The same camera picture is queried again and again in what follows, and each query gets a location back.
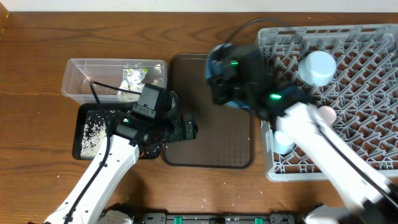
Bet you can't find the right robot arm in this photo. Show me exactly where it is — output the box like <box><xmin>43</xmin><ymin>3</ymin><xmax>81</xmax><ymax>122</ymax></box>
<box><xmin>206</xmin><ymin>44</ymin><xmax>397</xmax><ymax>223</ymax></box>

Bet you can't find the dark blue plate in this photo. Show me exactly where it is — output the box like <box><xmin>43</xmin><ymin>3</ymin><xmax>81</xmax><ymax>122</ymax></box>
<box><xmin>204</xmin><ymin>42</ymin><xmax>250</xmax><ymax>111</ymax></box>

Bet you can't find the green snack wrapper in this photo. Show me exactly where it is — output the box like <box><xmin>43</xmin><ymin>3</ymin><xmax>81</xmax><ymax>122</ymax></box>
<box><xmin>118</xmin><ymin>68</ymin><xmax>148</xmax><ymax>103</ymax></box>

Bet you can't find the brown serving tray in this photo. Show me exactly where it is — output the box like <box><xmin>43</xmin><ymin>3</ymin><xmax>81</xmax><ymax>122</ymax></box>
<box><xmin>162</xmin><ymin>54</ymin><xmax>254</xmax><ymax>169</ymax></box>

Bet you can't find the light blue rice bowl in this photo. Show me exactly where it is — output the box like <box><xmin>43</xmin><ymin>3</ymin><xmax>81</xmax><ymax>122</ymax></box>
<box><xmin>298</xmin><ymin>50</ymin><xmax>336</xmax><ymax>86</ymax></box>

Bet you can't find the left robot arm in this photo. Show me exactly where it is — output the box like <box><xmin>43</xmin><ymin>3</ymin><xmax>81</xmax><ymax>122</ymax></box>
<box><xmin>45</xmin><ymin>84</ymin><xmax>198</xmax><ymax>224</ymax></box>

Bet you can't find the light blue cup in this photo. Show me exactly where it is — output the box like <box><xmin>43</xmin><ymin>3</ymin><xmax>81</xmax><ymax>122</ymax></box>
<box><xmin>273</xmin><ymin>131</ymin><xmax>294</xmax><ymax>155</ymax></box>

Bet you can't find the black plastic tray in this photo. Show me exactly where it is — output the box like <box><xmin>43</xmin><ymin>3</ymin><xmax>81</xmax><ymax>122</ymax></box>
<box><xmin>72</xmin><ymin>102</ymin><xmax>165</xmax><ymax>160</ymax></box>

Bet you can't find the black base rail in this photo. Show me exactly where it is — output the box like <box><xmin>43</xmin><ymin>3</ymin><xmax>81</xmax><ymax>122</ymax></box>
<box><xmin>99</xmin><ymin>203</ymin><xmax>312</xmax><ymax>224</ymax></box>

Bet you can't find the grey dishwasher rack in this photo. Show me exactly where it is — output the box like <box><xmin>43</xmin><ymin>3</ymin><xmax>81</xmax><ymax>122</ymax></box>
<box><xmin>257</xmin><ymin>24</ymin><xmax>397</xmax><ymax>177</ymax></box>

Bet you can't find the pink cup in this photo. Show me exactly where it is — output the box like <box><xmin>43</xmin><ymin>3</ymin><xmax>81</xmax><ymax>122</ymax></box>
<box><xmin>318</xmin><ymin>106</ymin><xmax>337</xmax><ymax>126</ymax></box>

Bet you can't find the spilled white rice pile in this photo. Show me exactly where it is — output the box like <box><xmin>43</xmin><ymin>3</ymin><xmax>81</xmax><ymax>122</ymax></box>
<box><xmin>80</xmin><ymin>111</ymin><xmax>159</xmax><ymax>159</ymax></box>

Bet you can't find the clear plastic bin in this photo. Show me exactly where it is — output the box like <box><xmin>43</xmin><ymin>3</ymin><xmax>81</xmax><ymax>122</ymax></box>
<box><xmin>61</xmin><ymin>58</ymin><xmax>168</xmax><ymax>105</ymax></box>

